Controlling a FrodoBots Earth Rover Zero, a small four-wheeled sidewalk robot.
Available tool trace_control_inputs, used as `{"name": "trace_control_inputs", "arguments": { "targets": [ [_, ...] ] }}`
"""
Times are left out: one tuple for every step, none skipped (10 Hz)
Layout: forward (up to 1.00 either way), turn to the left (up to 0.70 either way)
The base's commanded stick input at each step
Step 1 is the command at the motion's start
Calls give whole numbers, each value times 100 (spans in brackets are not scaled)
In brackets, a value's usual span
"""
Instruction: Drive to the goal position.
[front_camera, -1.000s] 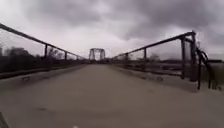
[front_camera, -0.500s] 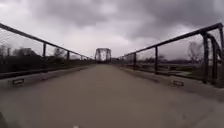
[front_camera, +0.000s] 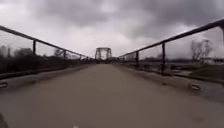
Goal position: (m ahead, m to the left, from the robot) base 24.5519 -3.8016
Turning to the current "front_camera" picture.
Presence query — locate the bare tree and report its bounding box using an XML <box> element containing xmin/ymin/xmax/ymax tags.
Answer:
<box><xmin>190</xmin><ymin>39</ymin><xmax>214</xmax><ymax>64</ymax></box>

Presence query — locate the grass bank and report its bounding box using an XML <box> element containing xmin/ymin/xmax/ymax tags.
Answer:
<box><xmin>186</xmin><ymin>64</ymin><xmax>224</xmax><ymax>81</ymax></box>

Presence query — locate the row of dark trees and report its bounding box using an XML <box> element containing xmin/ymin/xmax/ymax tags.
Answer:
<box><xmin>0</xmin><ymin>44</ymin><xmax>84</xmax><ymax>75</ymax></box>

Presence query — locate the dark metal railing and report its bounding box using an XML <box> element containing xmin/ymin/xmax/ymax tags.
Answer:
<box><xmin>117</xmin><ymin>18</ymin><xmax>224</xmax><ymax>84</ymax></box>
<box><xmin>0</xmin><ymin>24</ymin><xmax>95</xmax><ymax>80</ymax></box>

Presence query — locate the grey concrete bridge deck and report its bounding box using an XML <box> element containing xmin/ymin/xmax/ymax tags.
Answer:
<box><xmin>0</xmin><ymin>63</ymin><xmax>224</xmax><ymax>128</ymax></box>

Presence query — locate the steel truss bridge frame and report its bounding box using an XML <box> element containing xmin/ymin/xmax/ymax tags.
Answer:
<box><xmin>94</xmin><ymin>46</ymin><xmax>113</xmax><ymax>64</ymax></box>

